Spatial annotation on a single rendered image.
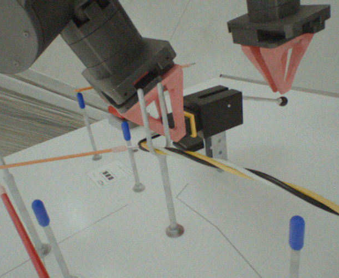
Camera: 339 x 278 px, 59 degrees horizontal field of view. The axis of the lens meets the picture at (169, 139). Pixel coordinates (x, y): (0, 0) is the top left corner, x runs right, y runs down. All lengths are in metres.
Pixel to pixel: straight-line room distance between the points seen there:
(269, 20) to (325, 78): 1.27
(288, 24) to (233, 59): 1.64
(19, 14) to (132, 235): 0.21
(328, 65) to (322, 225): 1.39
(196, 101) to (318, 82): 1.33
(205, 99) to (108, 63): 0.12
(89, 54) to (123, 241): 0.17
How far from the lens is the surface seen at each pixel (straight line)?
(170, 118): 0.33
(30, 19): 0.18
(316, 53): 1.71
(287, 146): 0.42
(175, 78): 0.27
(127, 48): 0.26
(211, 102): 0.33
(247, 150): 0.41
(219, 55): 2.07
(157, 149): 0.24
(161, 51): 0.25
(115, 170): 0.41
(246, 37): 0.39
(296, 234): 0.18
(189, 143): 0.42
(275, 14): 0.37
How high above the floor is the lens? 1.39
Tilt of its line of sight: 41 degrees down
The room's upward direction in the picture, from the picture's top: 70 degrees counter-clockwise
